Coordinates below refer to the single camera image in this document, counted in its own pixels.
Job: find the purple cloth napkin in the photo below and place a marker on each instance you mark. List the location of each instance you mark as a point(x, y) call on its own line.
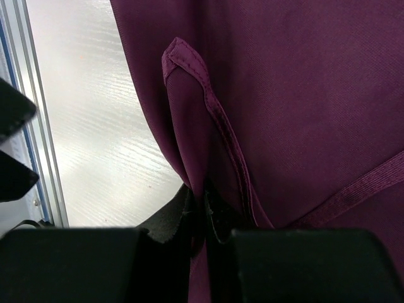
point(292, 109)

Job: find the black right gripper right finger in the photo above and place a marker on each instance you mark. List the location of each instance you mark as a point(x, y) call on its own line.
point(247, 264)

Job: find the aluminium front rail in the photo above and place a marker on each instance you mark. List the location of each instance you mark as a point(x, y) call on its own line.
point(31, 191)

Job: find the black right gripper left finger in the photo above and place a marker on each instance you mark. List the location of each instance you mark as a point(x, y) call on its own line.
point(147, 263)

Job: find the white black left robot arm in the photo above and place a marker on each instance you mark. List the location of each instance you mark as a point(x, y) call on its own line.
point(17, 177)

